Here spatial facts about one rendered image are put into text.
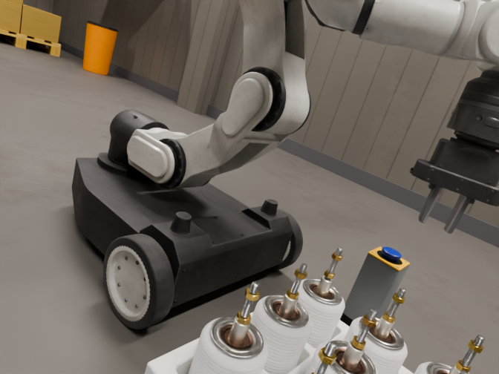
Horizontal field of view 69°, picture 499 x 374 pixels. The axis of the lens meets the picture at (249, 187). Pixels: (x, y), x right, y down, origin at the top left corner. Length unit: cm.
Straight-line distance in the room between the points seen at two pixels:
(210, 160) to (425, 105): 223
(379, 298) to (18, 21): 536
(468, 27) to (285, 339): 48
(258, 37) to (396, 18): 42
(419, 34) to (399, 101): 248
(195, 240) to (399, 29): 57
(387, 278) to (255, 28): 61
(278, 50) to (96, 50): 426
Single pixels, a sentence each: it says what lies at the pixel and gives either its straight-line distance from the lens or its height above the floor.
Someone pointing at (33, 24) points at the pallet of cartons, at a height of 32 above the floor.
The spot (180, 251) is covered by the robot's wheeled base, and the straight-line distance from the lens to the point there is 79.
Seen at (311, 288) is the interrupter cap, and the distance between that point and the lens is 70.
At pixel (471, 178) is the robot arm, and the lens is 58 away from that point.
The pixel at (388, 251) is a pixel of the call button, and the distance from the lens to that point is 81.
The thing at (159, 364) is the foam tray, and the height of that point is 18.
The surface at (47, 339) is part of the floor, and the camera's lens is 85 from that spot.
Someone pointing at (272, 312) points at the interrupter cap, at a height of 25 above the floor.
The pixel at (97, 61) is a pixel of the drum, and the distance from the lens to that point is 501.
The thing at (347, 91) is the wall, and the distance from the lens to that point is 317.
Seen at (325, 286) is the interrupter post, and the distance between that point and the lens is 69.
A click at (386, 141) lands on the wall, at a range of 301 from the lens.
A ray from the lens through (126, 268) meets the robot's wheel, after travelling 85.
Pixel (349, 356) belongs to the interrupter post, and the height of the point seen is 27.
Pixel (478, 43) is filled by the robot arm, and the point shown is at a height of 70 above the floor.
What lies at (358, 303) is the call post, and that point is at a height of 20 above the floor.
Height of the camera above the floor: 59
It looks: 17 degrees down
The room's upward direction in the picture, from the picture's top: 18 degrees clockwise
